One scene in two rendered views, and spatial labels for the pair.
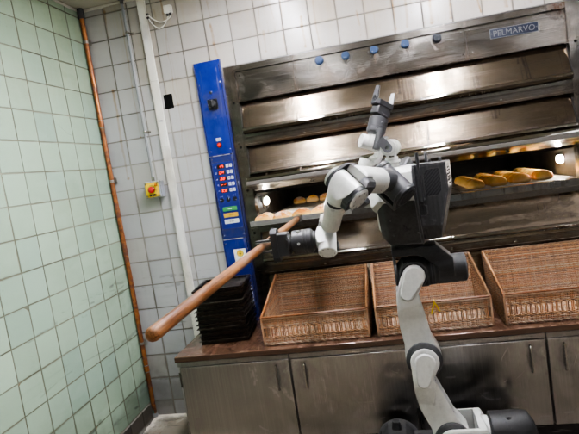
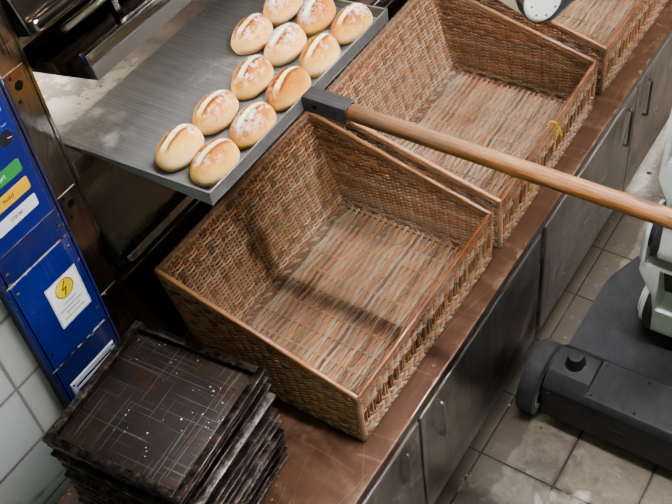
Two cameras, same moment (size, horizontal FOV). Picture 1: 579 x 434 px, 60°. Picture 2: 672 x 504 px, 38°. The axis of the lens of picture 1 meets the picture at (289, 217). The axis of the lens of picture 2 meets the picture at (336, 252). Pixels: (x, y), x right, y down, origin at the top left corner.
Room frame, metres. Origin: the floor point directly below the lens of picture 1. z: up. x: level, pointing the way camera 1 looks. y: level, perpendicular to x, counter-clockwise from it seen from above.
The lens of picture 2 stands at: (2.03, 1.12, 2.25)
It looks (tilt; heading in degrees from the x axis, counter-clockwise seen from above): 47 degrees down; 299
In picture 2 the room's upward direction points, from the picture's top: 9 degrees counter-clockwise
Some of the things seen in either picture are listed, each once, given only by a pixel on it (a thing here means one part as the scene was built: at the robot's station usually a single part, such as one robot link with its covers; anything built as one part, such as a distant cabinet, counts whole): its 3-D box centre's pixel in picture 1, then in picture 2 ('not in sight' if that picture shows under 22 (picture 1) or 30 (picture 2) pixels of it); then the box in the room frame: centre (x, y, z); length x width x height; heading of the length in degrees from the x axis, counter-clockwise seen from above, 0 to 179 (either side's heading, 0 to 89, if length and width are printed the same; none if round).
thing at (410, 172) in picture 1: (413, 198); not in sight; (2.00, -0.50, 1.27); 0.34 x 0.30 x 0.36; 157
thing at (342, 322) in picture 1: (318, 302); (334, 263); (2.71, -0.08, 0.72); 0.56 x 0.49 x 0.28; 79
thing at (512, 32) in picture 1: (391, 56); not in sight; (2.89, -0.70, 1.99); 1.80 x 0.08 x 0.21; 79
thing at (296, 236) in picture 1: (289, 243); not in sight; (1.80, 0.02, 1.20); 0.12 x 0.10 x 0.13; 79
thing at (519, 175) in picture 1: (499, 176); not in sight; (3.19, -1.35, 1.21); 0.61 x 0.48 x 0.06; 169
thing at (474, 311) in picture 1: (426, 291); (462, 105); (2.60, -0.65, 0.72); 0.56 x 0.49 x 0.28; 80
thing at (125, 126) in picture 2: (304, 213); (226, 72); (2.86, -0.09, 1.19); 0.55 x 0.36 x 0.03; 79
